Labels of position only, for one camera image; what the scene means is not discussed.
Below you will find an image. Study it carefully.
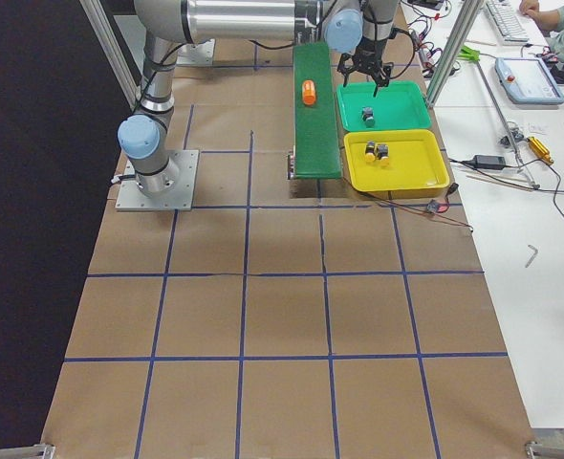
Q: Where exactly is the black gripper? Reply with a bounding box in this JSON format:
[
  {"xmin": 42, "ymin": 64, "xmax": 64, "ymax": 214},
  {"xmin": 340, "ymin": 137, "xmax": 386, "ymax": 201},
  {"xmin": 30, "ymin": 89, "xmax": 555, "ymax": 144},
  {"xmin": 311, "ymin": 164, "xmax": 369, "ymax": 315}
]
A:
[{"xmin": 337, "ymin": 40, "xmax": 393, "ymax": 98}]

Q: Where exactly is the yellow push button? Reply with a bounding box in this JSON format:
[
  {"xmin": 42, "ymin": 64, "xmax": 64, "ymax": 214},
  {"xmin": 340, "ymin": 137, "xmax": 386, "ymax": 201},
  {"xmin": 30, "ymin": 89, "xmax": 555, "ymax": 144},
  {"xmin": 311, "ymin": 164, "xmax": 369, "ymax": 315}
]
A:
[
  {"xmin": 364, "ymin": 141, "xmax": 378, "ymax": 163},
  {"xmin": 376, "ymin": 142, "xmax": 390, "ymax": 167}
]

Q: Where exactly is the green plastic tray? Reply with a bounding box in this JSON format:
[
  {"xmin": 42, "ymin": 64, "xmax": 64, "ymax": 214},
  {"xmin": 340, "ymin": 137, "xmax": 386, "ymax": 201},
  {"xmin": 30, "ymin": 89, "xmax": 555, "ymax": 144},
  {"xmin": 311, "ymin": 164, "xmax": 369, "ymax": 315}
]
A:
[{"xmin": 336, "ymin": 81, "xmax": 431, "ymax": 132}]

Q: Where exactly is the green conveyor belt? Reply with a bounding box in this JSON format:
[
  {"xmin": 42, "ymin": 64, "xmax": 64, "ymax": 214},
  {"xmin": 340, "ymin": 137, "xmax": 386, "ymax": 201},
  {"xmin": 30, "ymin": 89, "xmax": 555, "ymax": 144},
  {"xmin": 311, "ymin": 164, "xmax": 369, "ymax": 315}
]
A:
[{"xmin": 289, "ymin": 42, "xmax": 342, "ymax": 179}]

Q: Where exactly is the yellow plastic tray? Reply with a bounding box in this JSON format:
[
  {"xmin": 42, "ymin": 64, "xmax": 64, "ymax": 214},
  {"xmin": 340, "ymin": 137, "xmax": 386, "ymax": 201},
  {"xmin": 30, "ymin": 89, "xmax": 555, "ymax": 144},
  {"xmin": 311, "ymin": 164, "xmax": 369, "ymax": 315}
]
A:
[{"xmin": 344, "ymin": 129, "xmax": 450, "ymax": 197}]

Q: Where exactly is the green grabber tool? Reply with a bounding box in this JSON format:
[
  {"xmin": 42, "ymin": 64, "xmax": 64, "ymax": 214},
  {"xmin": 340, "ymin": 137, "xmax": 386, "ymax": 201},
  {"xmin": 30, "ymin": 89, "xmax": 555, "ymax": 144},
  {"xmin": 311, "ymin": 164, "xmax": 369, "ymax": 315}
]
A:
[{"xmin": 459, "ymin": 43, "xmax": 541, "ymax": 190}]

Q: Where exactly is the black power adapter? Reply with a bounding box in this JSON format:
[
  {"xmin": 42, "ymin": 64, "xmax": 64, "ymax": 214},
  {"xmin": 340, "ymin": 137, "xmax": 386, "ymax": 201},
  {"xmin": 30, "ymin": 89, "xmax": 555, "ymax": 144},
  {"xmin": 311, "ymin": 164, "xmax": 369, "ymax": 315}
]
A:
[{"xmin": 472, "ymin": 155, "xmax": 508, "ymax": 170}]

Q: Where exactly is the white keyboard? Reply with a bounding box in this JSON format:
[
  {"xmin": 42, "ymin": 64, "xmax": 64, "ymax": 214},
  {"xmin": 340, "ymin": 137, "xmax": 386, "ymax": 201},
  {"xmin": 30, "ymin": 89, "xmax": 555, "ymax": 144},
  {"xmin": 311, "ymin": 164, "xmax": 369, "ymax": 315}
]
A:
[{"xmin": 483, "ymin": 0, "xmax": 530, "ymax": 46}]

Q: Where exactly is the teach pendant tablet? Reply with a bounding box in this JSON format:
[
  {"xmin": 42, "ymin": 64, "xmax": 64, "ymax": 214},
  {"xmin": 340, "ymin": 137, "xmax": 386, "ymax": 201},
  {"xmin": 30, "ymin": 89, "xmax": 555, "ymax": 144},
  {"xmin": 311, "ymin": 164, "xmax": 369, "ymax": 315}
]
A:
[{"xmin": 494, "ymin": 57, "xmax": 564, "ymax": 105}]

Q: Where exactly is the gold metal cylinder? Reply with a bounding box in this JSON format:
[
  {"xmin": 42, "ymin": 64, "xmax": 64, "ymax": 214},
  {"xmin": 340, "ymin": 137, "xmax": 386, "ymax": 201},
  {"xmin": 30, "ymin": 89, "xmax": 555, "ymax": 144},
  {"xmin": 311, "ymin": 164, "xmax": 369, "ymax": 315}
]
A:
[{"xmin": 526, "ymin": 136, "xmax": 553, "ymax": 165}]

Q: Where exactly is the metal hex key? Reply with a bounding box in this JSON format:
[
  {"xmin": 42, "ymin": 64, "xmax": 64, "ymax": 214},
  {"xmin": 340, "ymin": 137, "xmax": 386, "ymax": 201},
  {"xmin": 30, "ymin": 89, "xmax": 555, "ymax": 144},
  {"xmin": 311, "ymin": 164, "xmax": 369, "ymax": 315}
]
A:
[{"xmin": 525, "ymin": 244, "xmax": 539, "ymax": 268}]

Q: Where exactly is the aluminium frame post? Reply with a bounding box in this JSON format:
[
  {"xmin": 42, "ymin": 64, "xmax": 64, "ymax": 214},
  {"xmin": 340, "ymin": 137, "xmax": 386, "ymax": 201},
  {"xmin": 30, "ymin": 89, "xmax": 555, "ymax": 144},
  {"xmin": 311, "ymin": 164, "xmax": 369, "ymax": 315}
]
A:
[{"xmin": 425, "ymin": 0, "xmax": 484, "ymax": 108}]

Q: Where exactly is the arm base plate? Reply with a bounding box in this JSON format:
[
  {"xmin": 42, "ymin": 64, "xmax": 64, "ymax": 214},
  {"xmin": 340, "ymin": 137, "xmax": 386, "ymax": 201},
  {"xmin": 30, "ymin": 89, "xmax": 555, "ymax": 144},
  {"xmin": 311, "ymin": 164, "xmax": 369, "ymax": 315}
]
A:
[{"xmin": 115, "ymin": 149, "xmax": 200, "ymax": 211}]

